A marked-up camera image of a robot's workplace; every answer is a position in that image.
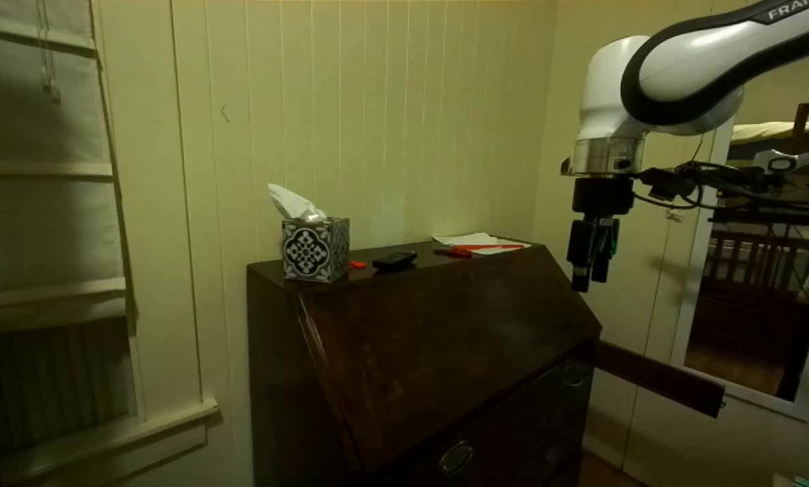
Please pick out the white window sill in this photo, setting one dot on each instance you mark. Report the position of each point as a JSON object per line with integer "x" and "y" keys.
{"x": 105, "y": 441}

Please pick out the small orange item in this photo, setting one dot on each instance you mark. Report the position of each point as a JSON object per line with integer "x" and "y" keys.
{"x": 358, "y": 265}

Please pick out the white framed mirror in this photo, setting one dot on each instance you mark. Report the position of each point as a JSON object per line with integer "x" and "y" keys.
{"x": 745, "y": 361}

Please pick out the black remote control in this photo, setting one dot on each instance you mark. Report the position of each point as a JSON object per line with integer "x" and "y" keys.
{"x": 392, "y": 261}

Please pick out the white tissue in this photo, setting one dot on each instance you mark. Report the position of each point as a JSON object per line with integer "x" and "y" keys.
{"x": 289, "y": 203}

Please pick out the dark wooden secretary desk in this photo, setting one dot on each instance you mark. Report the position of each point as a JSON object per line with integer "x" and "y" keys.
{"x": 438, "y": 341}

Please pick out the beige roman window blind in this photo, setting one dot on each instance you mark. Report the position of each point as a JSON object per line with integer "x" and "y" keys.
{"x": 42, "y": 218}

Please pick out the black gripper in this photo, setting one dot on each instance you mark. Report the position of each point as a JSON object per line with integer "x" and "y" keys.
{"x": 601, "y": 197}

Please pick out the dark wooden bar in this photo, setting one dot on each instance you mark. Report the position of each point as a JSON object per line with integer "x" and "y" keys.
{"x": 664, "y": 379}

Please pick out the white paper stack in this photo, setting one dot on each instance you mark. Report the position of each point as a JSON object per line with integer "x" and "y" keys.
{"x": 460, "y": 238}

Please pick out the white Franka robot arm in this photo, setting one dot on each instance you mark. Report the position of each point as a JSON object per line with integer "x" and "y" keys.
{"x": 691, "y": 72}

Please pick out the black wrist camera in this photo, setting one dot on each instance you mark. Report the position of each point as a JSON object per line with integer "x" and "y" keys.
{"x": 661, "y": 181}

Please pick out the patterned tissue box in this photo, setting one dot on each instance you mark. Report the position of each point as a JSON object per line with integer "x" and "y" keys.
{"x": 314, "y": 249}

